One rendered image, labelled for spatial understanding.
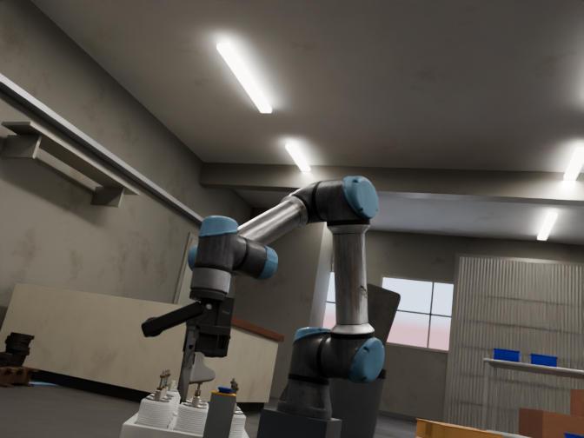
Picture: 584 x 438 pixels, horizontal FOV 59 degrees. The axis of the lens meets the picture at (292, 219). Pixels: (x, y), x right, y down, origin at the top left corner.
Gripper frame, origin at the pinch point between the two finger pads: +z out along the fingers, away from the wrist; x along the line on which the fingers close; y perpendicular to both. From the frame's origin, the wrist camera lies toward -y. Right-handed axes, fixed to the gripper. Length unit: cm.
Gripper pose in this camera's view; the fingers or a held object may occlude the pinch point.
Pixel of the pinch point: (178, 400)
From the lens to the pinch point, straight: 101.8
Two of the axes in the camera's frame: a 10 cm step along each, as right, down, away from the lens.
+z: -1.2, 9.5, -3.0
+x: -2.2, 2.7, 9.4
